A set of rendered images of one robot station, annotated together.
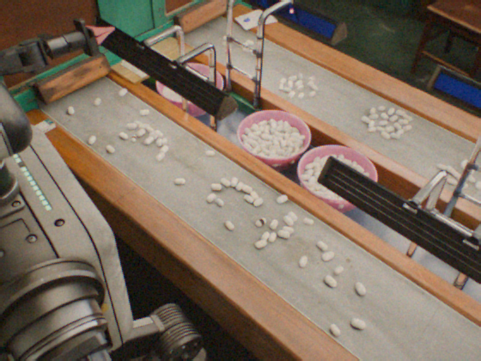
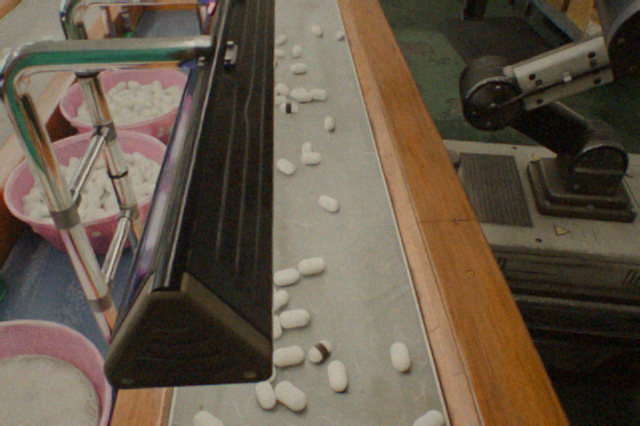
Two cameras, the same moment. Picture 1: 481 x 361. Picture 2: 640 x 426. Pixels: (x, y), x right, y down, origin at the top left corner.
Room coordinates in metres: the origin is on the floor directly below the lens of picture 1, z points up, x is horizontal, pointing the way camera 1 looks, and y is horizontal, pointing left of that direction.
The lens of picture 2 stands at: (1.69, 0.64, 1.27)
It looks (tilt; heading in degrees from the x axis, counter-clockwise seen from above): 40 degrees down; 226
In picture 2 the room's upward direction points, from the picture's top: straight up
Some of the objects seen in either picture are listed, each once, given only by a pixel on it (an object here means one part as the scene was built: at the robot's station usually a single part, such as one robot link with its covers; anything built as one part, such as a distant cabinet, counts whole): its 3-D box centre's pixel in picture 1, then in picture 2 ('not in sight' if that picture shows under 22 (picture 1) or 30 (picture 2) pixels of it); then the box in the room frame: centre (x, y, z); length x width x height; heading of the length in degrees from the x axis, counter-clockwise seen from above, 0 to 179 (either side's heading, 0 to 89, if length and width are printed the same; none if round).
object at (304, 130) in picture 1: (273, 143); (98, 194); (1.47, -0.12, 0.72); 0.27 x 0.27 x 0.10
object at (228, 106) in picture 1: (158, 62); (228, 56); (1.43, 0.27, 1.08); 0.62 x 0.08 x 0.07; 49
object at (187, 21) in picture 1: (203, 13); not in sight; (2.19, 0.19, 0.83); 0.30 x 0.06 x 0.07; 139
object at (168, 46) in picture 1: (153, 59); not in sight; (1.90, 0.38, 0.77); 0.33 x 0.15 x 0.01; 139
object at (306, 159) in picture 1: (335, 181); (133, 113); (1.28, -0.33, 0.72); 0.27 x 0.27 x 0.10
